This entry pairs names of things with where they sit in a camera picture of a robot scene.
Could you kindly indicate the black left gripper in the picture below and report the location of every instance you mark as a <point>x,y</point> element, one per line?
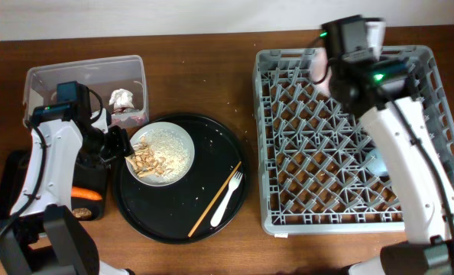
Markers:
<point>123,147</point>

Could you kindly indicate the red snack wrapper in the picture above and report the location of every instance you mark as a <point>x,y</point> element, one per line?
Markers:
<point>130,117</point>

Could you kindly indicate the grey plate with food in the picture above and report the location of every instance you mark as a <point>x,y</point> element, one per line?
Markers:
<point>163,153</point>

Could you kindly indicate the white tissue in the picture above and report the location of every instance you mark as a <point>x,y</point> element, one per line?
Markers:
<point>121,98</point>

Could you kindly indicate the orange carrot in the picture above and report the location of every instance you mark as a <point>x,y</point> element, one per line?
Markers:
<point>81,193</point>

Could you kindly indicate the brown round cookie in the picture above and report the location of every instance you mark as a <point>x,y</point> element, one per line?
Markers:
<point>82,214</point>

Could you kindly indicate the wooden chopstick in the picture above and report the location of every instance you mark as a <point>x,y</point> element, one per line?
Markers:
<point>212,202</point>

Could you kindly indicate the white plastic fork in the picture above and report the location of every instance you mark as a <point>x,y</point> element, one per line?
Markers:
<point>233,184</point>

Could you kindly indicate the light blue plastic cup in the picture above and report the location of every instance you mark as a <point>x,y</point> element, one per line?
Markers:
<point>375,163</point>

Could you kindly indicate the pink shallow bowl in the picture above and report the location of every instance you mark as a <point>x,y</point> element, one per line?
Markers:
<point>317,72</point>

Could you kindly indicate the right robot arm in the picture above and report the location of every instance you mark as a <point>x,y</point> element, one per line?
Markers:
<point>383,97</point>

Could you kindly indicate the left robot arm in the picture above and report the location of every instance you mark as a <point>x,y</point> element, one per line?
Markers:
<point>41,235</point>

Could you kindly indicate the clear plastic waste bin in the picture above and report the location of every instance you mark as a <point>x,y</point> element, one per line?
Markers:
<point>103,76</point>

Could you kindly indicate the grey dishwasher rack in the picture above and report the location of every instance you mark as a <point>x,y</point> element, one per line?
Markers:
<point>312,171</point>

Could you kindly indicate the black rectangular tray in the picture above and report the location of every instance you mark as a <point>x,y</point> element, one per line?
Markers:
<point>16,166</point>

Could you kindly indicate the round black serving tray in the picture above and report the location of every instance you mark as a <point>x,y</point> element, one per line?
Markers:
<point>167,214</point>

